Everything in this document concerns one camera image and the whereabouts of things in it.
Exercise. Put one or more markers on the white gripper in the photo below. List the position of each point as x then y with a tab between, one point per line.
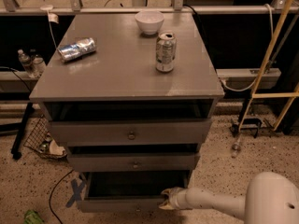
177	198

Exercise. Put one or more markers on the grey bottom drawer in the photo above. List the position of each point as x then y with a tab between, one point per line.
129	191

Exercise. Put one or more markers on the grey drawer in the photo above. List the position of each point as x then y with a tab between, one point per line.
129	191
133	162
96	133

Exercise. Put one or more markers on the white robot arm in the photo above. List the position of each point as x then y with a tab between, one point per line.
270	199

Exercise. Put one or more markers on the grey top drawer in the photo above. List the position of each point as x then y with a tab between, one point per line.
96	133

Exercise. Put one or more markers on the grey middle drawer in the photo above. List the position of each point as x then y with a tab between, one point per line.
133	162

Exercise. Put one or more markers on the grey drawer cabinet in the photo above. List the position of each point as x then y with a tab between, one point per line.
119	82

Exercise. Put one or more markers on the plastic bottle on floor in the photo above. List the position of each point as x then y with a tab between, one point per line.
236	147

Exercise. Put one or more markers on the blue tape cross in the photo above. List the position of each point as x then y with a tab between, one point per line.
77	188

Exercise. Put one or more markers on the green crumpled wrapper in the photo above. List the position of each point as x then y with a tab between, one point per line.
32	217

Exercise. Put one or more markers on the upright green soda can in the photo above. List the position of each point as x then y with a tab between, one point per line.
166	45

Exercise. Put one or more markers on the black tripod leg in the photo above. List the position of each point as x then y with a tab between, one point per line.
16	154

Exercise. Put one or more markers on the crushed blue soda can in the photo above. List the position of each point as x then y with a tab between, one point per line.
75	50

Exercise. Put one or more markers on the white bowl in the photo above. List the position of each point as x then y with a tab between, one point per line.
149	22

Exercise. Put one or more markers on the clear plastic water bottle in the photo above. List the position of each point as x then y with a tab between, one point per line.
26	62

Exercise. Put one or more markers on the wire mesh basket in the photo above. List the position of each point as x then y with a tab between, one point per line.
42	143

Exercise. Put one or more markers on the yellow frame stand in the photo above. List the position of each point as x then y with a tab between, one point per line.
268	58

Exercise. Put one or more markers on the metal railing frame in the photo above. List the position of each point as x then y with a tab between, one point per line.
124	3

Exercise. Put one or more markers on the white lamp with cord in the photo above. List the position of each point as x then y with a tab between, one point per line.
52	18

